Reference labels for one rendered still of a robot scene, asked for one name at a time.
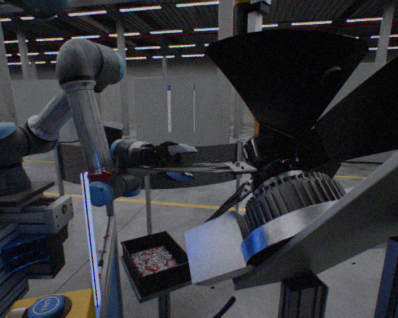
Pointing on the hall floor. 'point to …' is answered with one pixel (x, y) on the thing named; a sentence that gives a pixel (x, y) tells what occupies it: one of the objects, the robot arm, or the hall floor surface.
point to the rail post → (119, 277)
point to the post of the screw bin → (164, 302)
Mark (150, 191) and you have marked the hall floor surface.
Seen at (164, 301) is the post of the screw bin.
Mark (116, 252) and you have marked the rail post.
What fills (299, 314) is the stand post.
